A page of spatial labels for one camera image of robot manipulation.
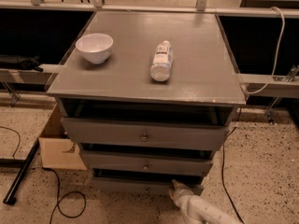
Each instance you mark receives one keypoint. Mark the grey bottom drawer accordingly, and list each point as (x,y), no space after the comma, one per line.
(147,184)

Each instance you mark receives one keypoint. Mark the cardboard box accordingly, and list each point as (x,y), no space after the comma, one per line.
(56,149)

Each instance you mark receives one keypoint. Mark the black metal bar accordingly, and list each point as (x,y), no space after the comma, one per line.
(23,166)

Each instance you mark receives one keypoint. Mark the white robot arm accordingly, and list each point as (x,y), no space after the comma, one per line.
(195,209)

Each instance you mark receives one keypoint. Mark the black bag on rail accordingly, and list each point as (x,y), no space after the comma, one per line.
(20,63)

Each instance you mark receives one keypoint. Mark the grey drawer cabinet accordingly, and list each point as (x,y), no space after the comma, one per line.
(203,88)

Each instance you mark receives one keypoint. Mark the grey top drawer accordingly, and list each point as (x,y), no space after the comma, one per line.
(144,134)

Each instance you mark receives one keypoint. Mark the grey drawer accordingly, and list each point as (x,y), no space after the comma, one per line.
(147,184)
(144,134)
(145,163)

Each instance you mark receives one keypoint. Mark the white bowl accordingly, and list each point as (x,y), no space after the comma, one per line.
(95,48)

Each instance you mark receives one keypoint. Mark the clear plastic water bottle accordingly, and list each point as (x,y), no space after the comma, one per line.
(160,69)

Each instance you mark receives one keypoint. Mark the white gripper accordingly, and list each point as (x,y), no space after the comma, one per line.
(184,197)

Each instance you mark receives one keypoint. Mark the grey middle drawer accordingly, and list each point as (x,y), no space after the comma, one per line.
(145,163)

